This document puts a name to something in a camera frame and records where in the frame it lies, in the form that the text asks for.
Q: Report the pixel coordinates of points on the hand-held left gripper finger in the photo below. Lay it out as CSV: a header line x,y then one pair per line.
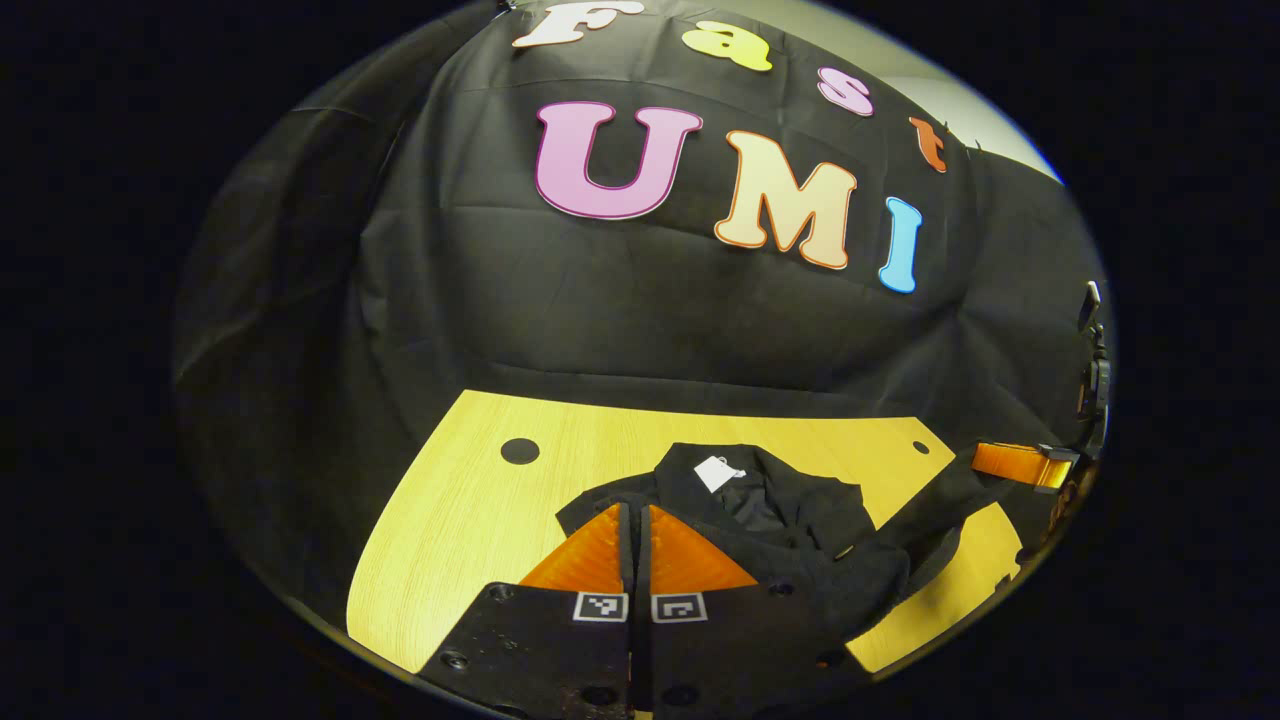
x,y
644,560
627,570

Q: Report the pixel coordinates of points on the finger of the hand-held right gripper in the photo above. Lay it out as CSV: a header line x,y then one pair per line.
x,y
1010,460

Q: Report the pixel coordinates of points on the black garment with white tag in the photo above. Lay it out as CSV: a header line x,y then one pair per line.
x,y
820,520

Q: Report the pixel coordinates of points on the black backdrop cloth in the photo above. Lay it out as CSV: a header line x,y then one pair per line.
x,y
600,300

